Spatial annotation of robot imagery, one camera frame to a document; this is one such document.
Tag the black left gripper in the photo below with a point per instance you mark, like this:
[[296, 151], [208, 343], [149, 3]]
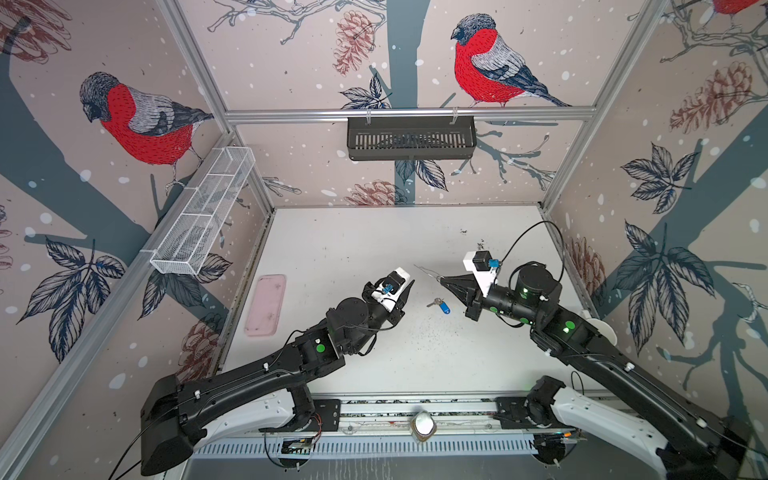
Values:
[[396, 314]]

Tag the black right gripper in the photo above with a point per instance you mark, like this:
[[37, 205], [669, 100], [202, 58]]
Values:
[[474, 296]]

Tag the silver metal keyring carabiner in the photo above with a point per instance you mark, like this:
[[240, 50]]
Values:
[[431, 273]]

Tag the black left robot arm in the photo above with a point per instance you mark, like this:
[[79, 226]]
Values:
[[179, 416]]

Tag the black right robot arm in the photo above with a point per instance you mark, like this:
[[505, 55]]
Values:
[[666, 431]]

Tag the round silver knob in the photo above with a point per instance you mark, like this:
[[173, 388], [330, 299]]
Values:
[[422, 426]]

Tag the pink rectangular tray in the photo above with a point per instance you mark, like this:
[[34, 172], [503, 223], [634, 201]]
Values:
[[265, 306]]

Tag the white ceramic mug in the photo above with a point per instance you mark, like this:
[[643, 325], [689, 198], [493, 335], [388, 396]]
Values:
[[598, 329]]

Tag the dark grey hanging shelf basket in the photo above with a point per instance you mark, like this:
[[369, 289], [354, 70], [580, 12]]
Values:
[[411, 138]]

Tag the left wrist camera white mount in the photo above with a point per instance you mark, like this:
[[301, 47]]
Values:
[[387, 289]]

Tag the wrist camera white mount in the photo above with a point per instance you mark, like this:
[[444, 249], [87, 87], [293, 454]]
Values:
[[483, 267], [387, 289]]

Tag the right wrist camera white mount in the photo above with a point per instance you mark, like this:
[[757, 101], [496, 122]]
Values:
[[483, 267]]

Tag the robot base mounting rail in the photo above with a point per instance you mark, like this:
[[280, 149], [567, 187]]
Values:
[[351, 428]]

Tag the white wire mesh basket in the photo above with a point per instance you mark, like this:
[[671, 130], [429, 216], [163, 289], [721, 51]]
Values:
[[191, 237]]

